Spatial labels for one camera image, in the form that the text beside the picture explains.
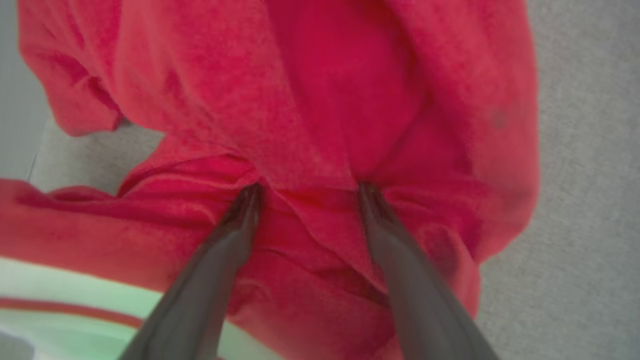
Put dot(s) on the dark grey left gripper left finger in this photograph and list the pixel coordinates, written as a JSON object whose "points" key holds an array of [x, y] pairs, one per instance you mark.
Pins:
{"points": [[200, 295]]}

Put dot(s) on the grey fabric sofa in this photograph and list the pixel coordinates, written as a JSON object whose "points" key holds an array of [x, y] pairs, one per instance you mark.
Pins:
{"points": [[585, 200]]}

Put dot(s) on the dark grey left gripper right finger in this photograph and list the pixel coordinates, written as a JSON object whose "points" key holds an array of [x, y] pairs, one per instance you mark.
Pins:
{"points": [[420, 300]]}

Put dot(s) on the red and white garment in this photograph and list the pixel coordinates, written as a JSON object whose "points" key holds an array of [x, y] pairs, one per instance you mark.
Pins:
{"points": [[325, 100]]}

